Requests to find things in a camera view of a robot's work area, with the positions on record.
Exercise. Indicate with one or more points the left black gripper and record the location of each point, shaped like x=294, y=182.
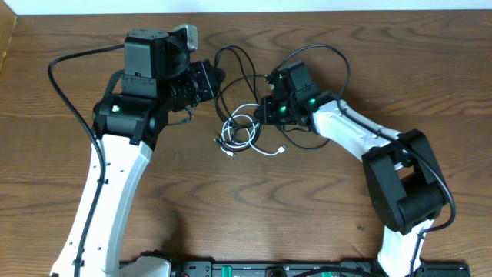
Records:
x=212, y=82

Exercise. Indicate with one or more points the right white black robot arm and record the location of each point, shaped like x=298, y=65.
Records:
x=404, y=181

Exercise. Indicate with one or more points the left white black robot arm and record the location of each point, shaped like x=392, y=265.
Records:
x=157, y=78

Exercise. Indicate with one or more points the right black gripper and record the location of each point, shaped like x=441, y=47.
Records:
x=266, y=108

